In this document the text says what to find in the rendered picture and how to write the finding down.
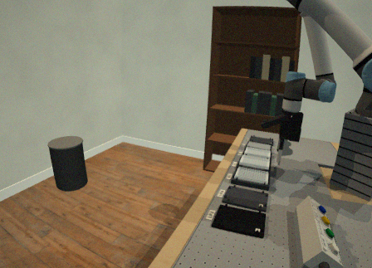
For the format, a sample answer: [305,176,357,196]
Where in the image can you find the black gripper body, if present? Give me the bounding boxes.
[279,109,303,142]

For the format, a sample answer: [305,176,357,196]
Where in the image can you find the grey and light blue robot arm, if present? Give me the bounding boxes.
[282,0,372,119]

